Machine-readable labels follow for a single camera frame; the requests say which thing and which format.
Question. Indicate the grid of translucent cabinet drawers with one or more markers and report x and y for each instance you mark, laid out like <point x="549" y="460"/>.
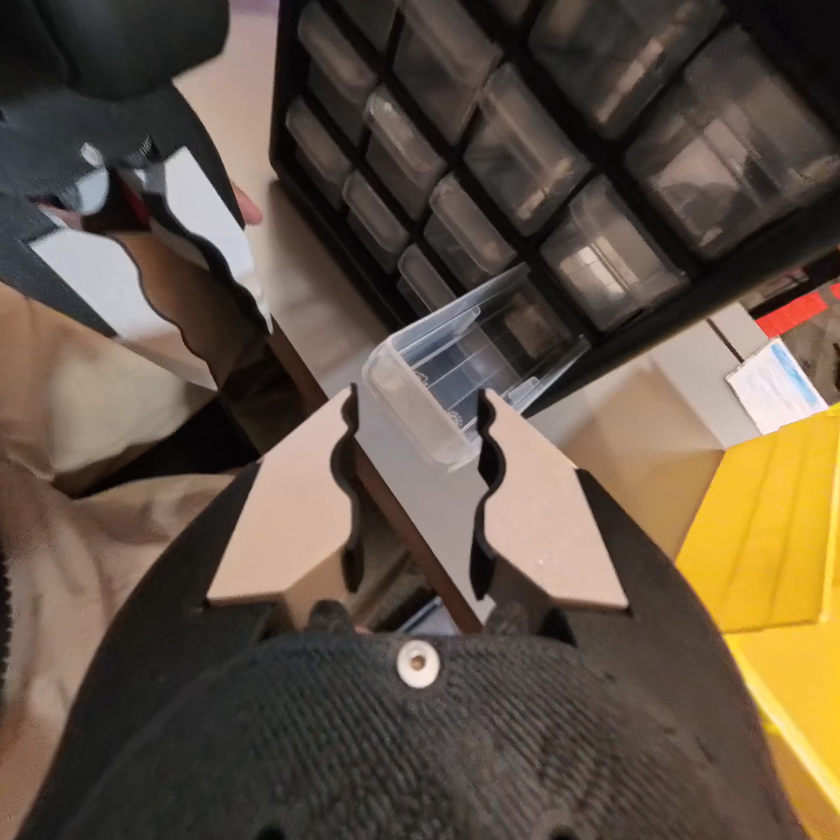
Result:
<point x="518" y="151"/>

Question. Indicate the yellow plastic bin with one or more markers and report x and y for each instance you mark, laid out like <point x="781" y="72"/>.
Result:
<point x="768" y="525"/>

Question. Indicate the clear plastic drawer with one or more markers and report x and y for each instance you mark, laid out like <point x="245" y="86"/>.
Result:
<point x="420" y="394"/>

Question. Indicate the white and blue paper packet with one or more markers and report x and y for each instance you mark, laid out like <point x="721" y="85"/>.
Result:
<point x="774" y="387"/>

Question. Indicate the black drawer cabinet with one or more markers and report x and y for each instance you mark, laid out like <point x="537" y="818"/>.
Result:
<point x="722" y="289"/>

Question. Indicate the person's left hand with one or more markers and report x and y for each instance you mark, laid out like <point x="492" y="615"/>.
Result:
<point x="249" y="205"/>

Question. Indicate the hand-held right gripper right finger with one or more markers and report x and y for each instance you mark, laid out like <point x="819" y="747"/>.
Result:
<point x="544" y="525"/>

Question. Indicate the red tape strip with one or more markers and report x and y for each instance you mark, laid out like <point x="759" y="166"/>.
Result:
<point x="794" y="312"/>

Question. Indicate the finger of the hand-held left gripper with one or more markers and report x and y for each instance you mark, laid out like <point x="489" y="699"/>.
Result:
<point x="85" y="275"/>
<point x="197" y="190"/>

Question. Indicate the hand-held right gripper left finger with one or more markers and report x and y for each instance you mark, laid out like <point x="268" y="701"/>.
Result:
<point x="289" y="518"/>

